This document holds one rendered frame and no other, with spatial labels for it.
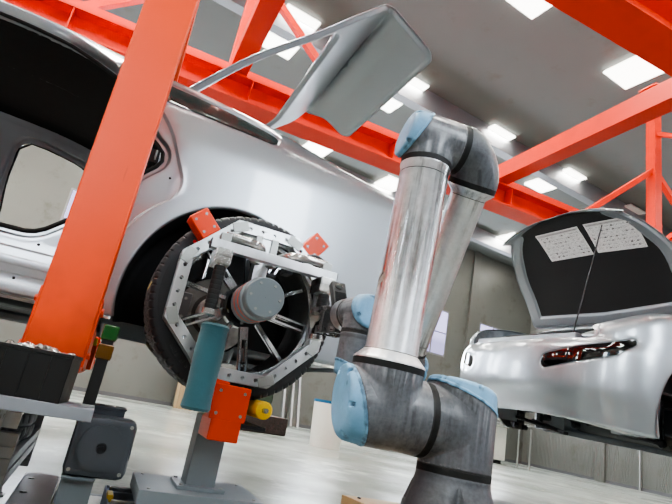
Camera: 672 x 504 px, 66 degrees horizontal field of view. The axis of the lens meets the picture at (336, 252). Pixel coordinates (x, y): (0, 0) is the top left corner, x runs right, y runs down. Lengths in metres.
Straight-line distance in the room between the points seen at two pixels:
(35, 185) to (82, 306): 11.25
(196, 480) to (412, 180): 1.26
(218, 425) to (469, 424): 0.91
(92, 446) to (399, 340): 1.09
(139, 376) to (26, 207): 4.34
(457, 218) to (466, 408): 0.44
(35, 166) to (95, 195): 11.27
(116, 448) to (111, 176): 0.83
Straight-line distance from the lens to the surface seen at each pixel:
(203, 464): 1.92
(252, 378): 1.78
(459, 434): 1.08
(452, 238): 1.26
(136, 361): 12.55
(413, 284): 1.07
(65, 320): 1.65
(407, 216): 1.11
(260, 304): 1.64
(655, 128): 9.05
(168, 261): 1.84
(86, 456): 1.82
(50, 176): 12.93
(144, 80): 1.88
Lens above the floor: 0.55
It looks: 17 degrees up
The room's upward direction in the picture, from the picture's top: 11 degrees clockwise
